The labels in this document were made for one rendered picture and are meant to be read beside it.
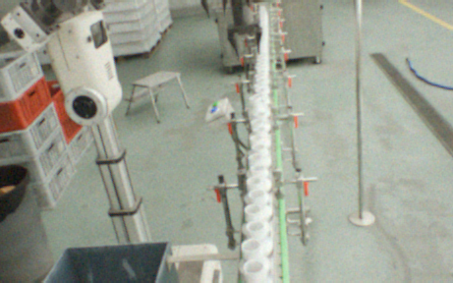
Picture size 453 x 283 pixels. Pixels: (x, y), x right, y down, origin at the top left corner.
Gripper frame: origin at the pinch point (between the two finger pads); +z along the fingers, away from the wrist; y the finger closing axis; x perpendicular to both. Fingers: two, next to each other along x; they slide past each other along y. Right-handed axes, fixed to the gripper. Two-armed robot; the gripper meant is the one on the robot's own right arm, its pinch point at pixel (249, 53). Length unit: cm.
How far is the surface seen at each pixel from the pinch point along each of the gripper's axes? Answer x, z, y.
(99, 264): -39, 44, -50
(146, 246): -39, 39, -34
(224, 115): 11.9, 23.7, -13.4
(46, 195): 134, 112, -178
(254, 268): -74, 20, 0
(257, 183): -45.0, 20.0, 0.5
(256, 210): -57, 20, 1
